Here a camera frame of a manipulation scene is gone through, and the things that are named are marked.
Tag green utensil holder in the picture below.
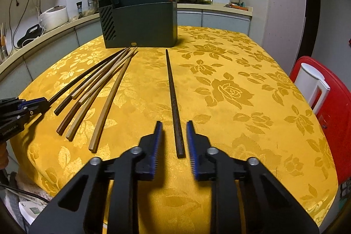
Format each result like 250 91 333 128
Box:
98 0 178 48

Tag black handheld appliance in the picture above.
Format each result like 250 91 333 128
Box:
17 25 42 48

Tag red plastic chair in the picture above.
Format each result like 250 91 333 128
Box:
289 56 351 184

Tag beige kitchen countertop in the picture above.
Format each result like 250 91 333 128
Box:
0 2 253 68

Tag tan wooden chopstick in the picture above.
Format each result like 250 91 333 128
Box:
88 51 138 153

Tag white electric appliance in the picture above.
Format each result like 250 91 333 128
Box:
18 194 51 226

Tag person's left hand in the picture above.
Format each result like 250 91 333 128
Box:
0 141 8 169

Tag yellow floral tablecloth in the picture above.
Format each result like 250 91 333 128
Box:
10 26 338 234

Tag bundle of wooden utensils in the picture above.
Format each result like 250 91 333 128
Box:
0 22 8 47

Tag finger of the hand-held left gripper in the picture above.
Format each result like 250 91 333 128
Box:
20 103 50 117
16 97 50 110

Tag light wooden chopstick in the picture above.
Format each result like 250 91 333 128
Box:
79 48 136 105
71 48 133 100
66 49 138 141

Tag white electric kettle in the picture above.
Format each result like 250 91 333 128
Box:
294 63 332 115

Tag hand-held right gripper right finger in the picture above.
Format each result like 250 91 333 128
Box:
186 120 320 234

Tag pale green base cabinets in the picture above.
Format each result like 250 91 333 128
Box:
0 11 251 92

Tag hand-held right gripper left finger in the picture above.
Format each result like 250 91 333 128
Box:
29 121 163 234

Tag white rice cooker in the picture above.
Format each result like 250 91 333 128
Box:
38 5 68 32

